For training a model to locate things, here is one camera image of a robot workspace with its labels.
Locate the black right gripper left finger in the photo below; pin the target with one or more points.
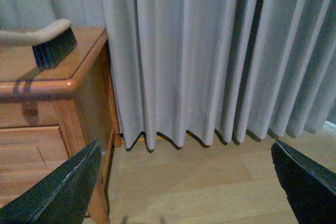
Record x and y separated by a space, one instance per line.
63 196

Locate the grey curtain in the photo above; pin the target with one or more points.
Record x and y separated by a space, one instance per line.
207 66

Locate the wooden nightstand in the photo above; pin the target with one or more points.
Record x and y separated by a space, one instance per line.
48 116

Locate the beige brush with black bristles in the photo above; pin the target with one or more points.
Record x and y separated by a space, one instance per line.
50 44

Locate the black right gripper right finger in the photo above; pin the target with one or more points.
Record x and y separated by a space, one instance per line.
309 186

